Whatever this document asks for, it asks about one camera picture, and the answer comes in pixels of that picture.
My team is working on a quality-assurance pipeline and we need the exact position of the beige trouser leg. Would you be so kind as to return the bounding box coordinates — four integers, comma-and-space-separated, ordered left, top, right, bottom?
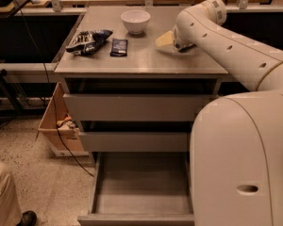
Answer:
0, 161, 22, 226

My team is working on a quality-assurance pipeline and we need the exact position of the grey open bottom drawer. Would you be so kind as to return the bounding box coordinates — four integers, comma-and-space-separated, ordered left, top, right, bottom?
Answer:
77, 152, 194, 226

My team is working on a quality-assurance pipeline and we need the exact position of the brown cardboard box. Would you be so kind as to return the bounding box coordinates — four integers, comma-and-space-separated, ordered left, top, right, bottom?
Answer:
39, 83, 88, 156

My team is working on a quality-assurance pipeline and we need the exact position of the white ceramic bowl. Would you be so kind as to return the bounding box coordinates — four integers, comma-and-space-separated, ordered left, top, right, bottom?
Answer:
121, 10, 151, 34

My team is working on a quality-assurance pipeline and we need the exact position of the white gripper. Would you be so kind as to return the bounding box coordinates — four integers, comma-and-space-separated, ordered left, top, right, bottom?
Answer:
156, 25, 193, 52

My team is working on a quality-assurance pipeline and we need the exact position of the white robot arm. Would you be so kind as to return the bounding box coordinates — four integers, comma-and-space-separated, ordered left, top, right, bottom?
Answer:
156, 0, 283, 226

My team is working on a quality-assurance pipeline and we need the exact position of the dark blue snack packet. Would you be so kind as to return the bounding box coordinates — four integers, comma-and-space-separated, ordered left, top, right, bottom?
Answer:
110, 39, 128, 57

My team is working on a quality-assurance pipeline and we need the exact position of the black shoe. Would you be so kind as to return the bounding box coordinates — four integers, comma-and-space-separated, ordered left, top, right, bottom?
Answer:
16, 211, 37, 226

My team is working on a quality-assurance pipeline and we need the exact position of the dark chip bag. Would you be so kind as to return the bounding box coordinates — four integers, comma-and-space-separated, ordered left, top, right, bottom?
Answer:
66, 29, 113, 56

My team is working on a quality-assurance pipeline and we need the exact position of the grey middle drawer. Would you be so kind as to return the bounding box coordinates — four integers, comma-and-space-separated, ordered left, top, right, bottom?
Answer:
79, 132, 190, 152

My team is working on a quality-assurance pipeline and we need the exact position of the black cable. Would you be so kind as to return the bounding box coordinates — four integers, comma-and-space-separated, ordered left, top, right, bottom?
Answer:
8, 0, 95, 178

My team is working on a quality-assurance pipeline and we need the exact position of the grey top drawer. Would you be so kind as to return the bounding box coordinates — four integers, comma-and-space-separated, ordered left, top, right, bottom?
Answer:
63, 94, 214, 121

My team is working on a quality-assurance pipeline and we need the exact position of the grey drawer cabinet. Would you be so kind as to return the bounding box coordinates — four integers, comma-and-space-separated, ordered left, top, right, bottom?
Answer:
54, 5, 229, 226

